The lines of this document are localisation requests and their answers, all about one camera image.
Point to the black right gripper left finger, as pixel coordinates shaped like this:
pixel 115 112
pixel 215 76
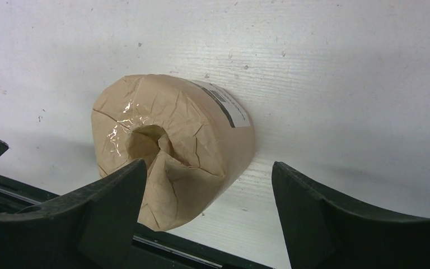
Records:
pixel 91 227

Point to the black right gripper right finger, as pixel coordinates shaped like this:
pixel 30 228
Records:
pixel 325 228

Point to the brown roll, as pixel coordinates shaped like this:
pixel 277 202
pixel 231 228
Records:
pixel 193 136

